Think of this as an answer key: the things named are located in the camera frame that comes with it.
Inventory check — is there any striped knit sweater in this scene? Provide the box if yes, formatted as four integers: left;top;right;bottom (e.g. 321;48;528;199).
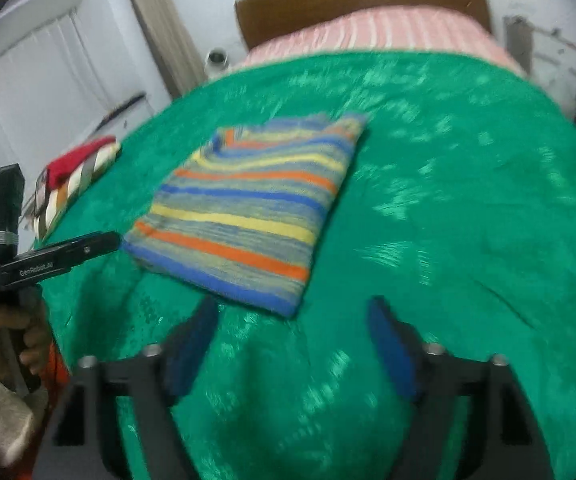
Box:
120;112;369;318

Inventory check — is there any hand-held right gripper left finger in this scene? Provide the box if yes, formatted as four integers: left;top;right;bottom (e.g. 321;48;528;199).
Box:
33;296;220;480

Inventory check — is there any beige curtain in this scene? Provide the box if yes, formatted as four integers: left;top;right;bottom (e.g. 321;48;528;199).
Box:
120;0;206;101

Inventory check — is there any orange garment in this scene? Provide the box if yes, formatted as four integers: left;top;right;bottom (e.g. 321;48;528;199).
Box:
43;342;74;411

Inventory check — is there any white desk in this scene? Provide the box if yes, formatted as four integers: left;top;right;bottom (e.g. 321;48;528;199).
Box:
530;25;576;111

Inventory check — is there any black thin rod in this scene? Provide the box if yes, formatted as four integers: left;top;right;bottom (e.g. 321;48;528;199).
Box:
93;91;147;131

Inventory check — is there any red cloth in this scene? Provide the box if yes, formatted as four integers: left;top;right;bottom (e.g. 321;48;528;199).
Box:
47;136;116;186

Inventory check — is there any white wardrobe door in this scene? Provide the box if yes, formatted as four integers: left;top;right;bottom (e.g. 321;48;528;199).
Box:
0;0;174;211

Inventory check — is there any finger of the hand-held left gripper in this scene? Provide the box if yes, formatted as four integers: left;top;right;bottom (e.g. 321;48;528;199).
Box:
65;231;121;270

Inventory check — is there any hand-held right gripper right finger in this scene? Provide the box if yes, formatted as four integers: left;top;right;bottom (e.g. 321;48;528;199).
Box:
366;296;554;480

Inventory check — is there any brown wooden headboard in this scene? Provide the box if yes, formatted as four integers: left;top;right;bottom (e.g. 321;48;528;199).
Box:
234;0;493;51

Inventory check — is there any striped pillow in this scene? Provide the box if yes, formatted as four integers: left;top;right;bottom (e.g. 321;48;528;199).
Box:
33;140;121;241

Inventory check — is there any pink striped bedsheet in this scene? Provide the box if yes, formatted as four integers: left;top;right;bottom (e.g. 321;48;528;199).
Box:
233;5;526;78

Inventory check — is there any grey board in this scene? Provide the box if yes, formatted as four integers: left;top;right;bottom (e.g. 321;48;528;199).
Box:
504;16;534;78

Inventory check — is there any green blanket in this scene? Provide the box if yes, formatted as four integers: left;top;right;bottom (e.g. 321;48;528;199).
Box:
33;51;576;480

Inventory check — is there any person's left hand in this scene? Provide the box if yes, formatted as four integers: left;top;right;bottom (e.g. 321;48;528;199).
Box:
0;287;53;387

